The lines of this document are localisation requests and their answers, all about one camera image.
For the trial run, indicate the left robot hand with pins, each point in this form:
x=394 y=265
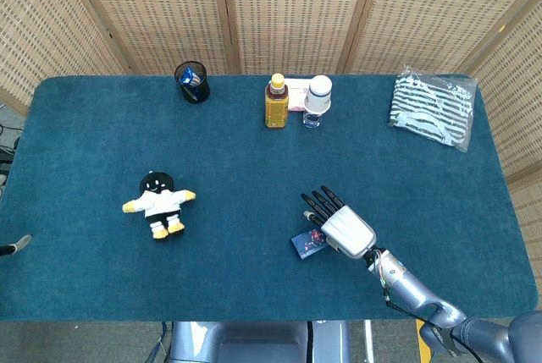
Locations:
x=21 y=244

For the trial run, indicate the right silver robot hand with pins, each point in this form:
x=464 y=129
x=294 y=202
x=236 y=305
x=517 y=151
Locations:
x=347 y=229

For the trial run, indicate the blue grey small box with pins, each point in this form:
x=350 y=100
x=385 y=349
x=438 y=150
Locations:
x=307 y=244

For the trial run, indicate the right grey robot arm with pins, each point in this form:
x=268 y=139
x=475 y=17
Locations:
x=406 y=287

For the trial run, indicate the teal felt table cover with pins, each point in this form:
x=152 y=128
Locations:
x=106 y=274

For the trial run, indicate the white table leg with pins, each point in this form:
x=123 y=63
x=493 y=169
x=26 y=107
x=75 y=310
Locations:
x=369 y=342

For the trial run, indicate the clear water bottle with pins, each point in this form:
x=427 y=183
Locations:
x=312 y=119

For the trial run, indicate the white paper cup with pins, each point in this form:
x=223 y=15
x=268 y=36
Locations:
x=318 y=94

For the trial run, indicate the yellow-capped tea bottle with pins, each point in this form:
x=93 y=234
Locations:
x=276 y=109

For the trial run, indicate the black and white plush doll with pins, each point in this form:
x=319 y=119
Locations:
x=158 y=202

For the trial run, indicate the pink tissue pack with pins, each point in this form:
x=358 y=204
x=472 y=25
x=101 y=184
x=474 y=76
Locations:
x=296 y=94

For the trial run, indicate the striped cloth in plastic bag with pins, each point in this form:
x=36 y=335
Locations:
x=427 y=109

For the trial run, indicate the grey robot torso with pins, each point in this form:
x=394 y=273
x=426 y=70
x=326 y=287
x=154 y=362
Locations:
x=254 y=342

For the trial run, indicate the black mesh pen holder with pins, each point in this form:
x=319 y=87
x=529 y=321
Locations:
x=199 y=92

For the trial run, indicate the blue snack packet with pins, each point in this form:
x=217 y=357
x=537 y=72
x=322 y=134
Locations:
x=187 y=76

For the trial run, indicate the woven wicker folding screen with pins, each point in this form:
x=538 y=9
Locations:
x=296 y=7

